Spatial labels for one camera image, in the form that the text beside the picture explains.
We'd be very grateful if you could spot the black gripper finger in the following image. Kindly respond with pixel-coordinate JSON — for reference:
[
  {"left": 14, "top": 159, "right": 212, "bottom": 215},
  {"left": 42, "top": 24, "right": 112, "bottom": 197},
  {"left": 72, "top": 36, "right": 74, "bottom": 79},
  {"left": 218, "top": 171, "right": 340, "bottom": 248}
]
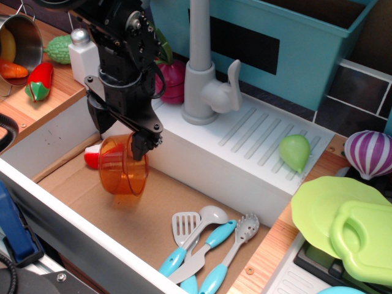
[
  {"left": 131, "top": 132, "right": 162, "bottom": 161},
  {"left": 88, "top": 105, "right": 116, "bottom": 137}
]

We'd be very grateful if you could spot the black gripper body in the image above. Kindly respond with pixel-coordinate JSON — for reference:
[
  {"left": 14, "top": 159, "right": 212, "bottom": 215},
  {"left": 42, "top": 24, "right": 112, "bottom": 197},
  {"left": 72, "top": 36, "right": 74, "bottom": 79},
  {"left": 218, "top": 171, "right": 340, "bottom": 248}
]
[{"left": 85, "top": 72, "right": 163, "bottom": 135}]

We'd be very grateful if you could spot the orange transparent plastic pot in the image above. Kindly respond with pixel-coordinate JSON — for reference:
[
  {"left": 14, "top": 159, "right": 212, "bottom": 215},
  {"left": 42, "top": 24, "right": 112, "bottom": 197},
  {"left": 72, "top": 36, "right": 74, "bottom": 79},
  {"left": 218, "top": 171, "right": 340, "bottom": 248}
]
[{"left": 98, "top": 134, "right": 149, "bottom": 196}]

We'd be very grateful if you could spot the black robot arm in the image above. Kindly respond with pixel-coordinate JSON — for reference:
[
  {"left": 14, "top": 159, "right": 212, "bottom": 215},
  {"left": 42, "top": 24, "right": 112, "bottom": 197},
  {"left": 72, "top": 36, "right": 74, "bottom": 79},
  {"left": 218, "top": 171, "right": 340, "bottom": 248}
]
[{"left": 36, "top": 1, "right": 166, "bottom": 161}]

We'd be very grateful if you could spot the steel pot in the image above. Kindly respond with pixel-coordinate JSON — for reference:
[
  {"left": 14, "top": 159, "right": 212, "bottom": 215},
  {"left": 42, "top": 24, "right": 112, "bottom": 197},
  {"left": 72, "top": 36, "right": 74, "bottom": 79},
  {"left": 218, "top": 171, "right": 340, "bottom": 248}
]
[{"left": 1, "top": 3, "right": 43, "bottom": 97}]

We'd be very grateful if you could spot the white toy sink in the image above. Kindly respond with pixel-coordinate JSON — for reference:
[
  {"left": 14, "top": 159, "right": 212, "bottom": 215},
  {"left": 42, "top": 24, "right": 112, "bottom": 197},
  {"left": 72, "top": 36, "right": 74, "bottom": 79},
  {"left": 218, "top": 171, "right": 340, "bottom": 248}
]
[{"left": 1, "top": 96, "right": 334, "bottom": 293}]

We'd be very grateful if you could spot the red white toy mushroom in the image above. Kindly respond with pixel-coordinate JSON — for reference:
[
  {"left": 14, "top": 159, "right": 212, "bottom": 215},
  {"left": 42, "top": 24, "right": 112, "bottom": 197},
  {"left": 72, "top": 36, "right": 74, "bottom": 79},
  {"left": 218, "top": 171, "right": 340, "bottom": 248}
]
[{"left": 84, "top": 144, "right": 101, "bottom": 170}]

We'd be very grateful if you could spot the magenta toy beet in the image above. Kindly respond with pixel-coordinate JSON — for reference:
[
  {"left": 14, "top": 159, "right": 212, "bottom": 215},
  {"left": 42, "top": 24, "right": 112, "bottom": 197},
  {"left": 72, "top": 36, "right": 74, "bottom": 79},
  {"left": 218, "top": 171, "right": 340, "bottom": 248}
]
[{"left": 154, "top": 28, "right": 186, "bottom": 104}]

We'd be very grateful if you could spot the white salt shaker silver cap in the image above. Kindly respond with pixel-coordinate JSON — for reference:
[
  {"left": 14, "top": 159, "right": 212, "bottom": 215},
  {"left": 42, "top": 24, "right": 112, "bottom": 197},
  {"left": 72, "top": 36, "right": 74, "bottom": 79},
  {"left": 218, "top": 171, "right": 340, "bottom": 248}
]
[{"left": 68, "top": 28, "right": 99, "bottom": 87}]

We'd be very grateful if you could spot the red toy chili pepper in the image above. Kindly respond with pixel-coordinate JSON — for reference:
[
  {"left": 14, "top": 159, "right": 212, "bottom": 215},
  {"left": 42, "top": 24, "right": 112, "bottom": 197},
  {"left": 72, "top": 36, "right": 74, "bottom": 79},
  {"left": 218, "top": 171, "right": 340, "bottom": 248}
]
[{"left": 25, "top": 62, "right": 53, "bottom": 102}]

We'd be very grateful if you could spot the grey toy faucet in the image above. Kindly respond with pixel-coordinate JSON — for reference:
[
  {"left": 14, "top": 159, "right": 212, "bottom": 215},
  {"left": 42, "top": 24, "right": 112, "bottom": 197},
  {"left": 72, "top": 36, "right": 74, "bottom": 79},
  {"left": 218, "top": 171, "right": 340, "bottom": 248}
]
[{"left": 181, "top": 1, "right": 243, "bottom": 126}]

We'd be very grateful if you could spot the green toy bitter gourd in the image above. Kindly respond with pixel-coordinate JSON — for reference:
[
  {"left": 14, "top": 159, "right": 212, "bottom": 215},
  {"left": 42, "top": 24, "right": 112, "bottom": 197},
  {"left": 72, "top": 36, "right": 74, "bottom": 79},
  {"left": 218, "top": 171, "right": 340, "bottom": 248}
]
[{"left": 43, "top": 35, "right": 72, "bottom": 64}]

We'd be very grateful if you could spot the orange toy carrot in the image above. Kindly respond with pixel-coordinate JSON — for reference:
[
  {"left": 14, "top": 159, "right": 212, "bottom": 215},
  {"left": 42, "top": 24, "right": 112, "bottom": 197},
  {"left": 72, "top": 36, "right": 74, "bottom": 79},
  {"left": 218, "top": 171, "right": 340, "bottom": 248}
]
[{"left": 1, "top": 59, "right": 29, "bottom": 79}]

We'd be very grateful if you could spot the yellow toy fruit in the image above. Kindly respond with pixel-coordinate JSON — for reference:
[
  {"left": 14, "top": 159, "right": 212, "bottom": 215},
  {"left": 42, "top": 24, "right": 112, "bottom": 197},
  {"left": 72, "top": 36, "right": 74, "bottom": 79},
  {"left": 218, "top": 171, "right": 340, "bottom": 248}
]
[{"left": 1, "top": 26, "right": 16, "bottom": 62}]

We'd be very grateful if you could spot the blue clamp block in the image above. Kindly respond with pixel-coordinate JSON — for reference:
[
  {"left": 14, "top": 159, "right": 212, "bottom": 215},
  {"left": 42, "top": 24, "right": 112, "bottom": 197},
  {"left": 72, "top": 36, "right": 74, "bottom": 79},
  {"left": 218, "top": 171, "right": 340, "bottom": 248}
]
[{"left": 1, "top": 182, "right": 44, "bottom": 268}]

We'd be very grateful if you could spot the green toy pear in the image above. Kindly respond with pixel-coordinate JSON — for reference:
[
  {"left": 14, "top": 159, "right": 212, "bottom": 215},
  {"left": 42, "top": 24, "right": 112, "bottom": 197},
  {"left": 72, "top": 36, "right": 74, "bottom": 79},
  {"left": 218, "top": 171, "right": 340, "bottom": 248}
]
[{"left": 279, "top": 134, "right": 311, "bottom": 174}]

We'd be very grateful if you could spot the teal plastic bin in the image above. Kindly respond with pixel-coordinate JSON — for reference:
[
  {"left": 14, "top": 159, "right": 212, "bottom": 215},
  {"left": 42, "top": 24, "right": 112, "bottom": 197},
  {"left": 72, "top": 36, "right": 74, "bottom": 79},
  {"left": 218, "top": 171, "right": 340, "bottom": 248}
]
[{"left": 149, "top": 0, "right": 380, "bottom": 111}]

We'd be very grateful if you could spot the lime green plate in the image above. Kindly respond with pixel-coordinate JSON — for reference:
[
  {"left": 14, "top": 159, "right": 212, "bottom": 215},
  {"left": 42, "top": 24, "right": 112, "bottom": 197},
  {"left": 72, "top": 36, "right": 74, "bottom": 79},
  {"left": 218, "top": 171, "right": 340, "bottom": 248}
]
[{"left": 291, "top": 176, "right": 390, "bottom": 258}]

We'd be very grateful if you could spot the black toy stove top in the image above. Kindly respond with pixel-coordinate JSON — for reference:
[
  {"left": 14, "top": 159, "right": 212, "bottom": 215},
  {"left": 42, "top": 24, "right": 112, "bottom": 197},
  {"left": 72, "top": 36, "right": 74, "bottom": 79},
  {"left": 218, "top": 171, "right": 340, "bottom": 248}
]
[{"left": 293, "top": 167, "right": 391, "bottom": 293}]

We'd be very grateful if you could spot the purple striped toy onion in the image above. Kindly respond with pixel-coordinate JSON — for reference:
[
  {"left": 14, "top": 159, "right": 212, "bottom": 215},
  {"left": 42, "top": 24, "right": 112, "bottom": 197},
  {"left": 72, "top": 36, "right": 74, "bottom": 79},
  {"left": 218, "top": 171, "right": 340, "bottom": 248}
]
[{"left": 344, "top": 130, "right": 391, "bottom": 180}]

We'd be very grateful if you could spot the lime green cutting board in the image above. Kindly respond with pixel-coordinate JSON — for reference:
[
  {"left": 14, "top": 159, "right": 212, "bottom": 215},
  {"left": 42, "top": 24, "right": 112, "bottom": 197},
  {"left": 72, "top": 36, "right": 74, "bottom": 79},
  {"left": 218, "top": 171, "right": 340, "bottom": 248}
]
[{"left": 330, "top": 201, "right": 391, "bottom": 286}]

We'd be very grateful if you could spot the light blue bowl rim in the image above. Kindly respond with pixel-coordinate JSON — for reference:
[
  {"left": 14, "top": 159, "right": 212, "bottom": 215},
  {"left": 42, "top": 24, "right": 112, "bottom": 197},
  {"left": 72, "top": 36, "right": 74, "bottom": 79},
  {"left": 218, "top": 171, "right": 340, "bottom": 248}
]
[{"left": 317, "top": 286, "right": 365, "bottom": 294}]

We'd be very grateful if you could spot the grey slotted spatula blue handle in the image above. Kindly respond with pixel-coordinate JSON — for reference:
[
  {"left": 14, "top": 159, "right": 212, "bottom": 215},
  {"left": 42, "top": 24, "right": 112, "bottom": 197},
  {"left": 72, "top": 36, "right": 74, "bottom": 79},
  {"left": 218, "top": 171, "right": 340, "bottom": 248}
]
[{"left": 159, "top": 212, "right": 201, "bottom": 277}]

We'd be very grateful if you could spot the black cable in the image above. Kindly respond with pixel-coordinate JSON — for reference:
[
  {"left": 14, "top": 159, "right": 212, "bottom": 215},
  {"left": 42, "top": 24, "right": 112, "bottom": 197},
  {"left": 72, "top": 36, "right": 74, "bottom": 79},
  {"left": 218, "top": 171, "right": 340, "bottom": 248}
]
[{"left": 0, "top": 113, "right": 20, "bottom": 154}]

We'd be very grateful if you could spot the grey ladle blue handle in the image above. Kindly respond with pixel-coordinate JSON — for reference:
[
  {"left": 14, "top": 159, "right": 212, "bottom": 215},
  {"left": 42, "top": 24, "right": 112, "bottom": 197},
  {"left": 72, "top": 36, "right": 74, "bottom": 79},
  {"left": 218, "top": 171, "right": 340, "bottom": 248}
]
[{"left": 180, "top": 206, "right": 229, "bottom": 293}]

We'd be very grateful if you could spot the grey toy knife blue handle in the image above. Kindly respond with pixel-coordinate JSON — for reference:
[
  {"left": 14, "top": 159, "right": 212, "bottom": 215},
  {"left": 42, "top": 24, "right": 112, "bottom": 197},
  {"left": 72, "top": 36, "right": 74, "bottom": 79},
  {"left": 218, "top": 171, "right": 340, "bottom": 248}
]
[{"left": 168, "top": 220, "right": 237, "bottom": 284}]

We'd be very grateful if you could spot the grey pasta server blue handle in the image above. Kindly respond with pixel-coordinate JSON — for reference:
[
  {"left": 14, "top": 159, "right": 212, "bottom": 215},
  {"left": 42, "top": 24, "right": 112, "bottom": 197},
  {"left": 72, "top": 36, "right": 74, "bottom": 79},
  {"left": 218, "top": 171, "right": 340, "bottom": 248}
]
[{"left": 199, "top": 214, "right": 260, "bottom": 293}]

